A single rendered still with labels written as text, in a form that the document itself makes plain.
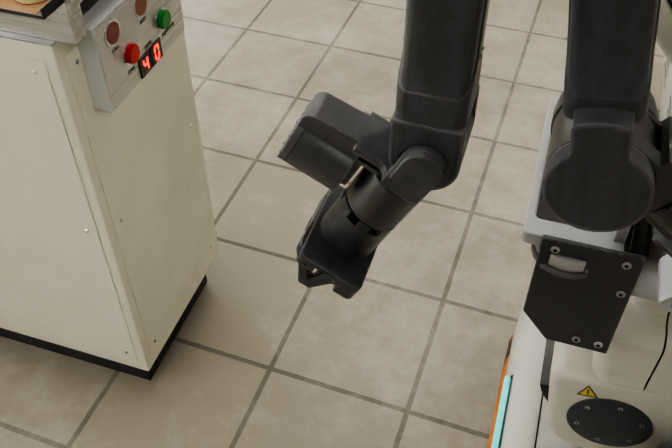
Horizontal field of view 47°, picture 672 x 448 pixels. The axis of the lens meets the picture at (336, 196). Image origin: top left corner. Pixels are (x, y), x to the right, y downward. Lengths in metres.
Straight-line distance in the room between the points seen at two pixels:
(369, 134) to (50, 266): 0.92
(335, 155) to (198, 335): 1.14
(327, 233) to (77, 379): 1.10
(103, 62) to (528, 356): 0.84
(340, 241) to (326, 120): 0.13
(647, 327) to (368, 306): 0.92
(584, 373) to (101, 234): 0.77
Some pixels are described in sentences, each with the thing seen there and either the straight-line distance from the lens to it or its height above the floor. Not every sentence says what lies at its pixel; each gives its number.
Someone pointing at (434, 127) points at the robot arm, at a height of 1.03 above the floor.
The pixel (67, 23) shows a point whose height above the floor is 0.87.
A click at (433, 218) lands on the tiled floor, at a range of 1.96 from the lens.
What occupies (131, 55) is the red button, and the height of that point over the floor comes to 0.76.
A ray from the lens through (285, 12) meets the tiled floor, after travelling 2.74.
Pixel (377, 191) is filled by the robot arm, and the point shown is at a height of 0.94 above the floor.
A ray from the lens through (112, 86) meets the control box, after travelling 1.15.
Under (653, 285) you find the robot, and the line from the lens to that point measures 0.86.
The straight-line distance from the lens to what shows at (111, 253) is 1.33.
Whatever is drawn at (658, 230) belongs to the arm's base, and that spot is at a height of 0.97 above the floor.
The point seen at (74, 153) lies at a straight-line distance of 1.19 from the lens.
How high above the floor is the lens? 1.39
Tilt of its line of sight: 44 degrees down
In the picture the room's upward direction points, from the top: straight up
